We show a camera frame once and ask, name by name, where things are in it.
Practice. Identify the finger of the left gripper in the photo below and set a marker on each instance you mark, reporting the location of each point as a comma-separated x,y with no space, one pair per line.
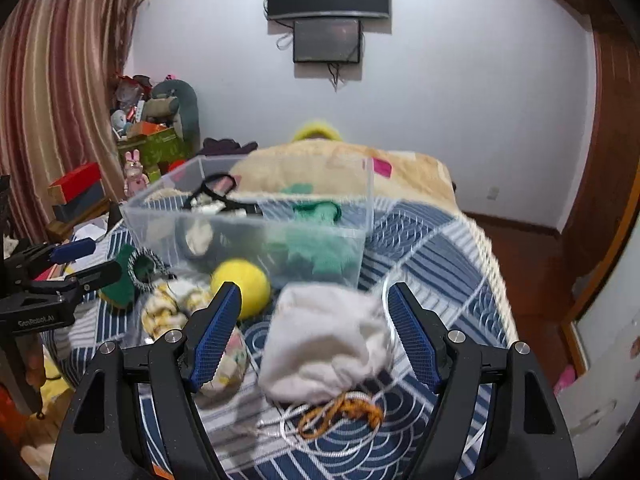
74,286
32,261

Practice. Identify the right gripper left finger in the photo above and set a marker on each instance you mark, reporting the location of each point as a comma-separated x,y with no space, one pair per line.
180,363

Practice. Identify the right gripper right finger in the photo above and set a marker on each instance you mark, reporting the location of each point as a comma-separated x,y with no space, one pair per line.
449,364

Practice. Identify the yellow patterned fabric scrunchie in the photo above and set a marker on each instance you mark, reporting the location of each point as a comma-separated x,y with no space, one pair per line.
171,304

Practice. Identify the dark green felt piece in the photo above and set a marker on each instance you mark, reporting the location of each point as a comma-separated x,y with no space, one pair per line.
135,269

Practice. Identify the blue white patterned tablecloth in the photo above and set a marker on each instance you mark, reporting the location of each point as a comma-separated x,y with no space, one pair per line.
446,261

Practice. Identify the red box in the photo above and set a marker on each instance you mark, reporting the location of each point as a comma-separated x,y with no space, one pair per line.
72,184

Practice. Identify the pink rabbit toy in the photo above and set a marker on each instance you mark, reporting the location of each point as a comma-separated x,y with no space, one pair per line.
135,178

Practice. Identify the yellow felt ball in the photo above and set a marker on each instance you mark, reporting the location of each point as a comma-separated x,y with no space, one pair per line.
252,281

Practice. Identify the green cardboard box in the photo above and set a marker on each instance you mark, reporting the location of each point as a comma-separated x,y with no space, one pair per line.
159,149

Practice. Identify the black headband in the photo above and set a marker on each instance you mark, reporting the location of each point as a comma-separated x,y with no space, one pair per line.
213,195

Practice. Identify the clear plastic storage bin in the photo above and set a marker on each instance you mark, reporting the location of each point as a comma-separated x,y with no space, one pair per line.
200,241

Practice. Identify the dark purple cloth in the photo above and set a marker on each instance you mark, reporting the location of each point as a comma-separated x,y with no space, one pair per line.
226,147

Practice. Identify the green knitted item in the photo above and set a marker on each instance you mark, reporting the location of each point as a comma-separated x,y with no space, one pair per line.
313,251

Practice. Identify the grey green plush toy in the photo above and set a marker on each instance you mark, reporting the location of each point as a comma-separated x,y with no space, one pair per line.
174,101

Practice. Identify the striped red curtain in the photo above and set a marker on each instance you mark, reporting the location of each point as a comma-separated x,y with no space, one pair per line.
60,65

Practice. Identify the beige plush cushion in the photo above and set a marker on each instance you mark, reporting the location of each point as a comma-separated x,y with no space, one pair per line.
338,168

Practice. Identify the yellow plush toy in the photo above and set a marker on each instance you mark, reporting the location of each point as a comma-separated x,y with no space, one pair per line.
317,130

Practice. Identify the brown wooden door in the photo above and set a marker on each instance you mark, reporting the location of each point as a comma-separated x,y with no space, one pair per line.
606,204

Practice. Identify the small wall monitor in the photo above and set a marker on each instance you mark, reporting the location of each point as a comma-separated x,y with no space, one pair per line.
327,40

